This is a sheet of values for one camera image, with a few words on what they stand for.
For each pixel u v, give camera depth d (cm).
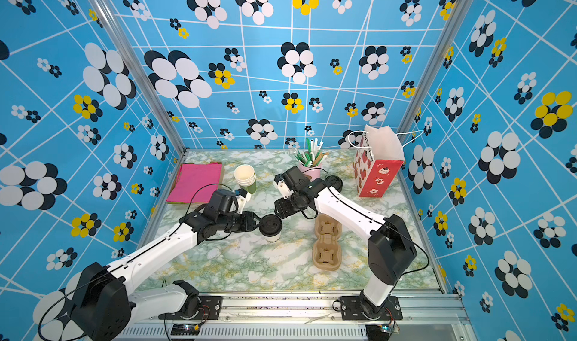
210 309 73
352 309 73
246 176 94
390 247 44
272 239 85
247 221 71
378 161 82
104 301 40
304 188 62
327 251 83
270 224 80
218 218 63
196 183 105
